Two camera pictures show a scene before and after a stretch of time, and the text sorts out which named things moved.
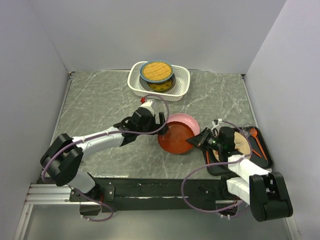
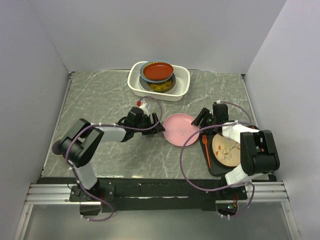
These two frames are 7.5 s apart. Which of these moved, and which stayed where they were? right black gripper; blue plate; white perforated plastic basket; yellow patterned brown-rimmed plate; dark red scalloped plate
Moved: dark red scalloped plate; right black gripper
Stayed: white perforated plastic basket; blue plate; yellow patterned brown-rimmed plate
